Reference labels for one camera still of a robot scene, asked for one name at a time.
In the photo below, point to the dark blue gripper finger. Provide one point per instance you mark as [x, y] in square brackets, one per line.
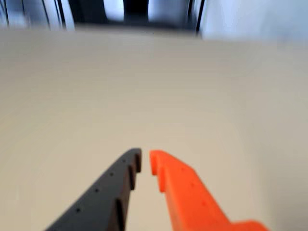
[101, 204]

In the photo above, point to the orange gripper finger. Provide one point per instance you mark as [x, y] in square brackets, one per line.
[192, 204]

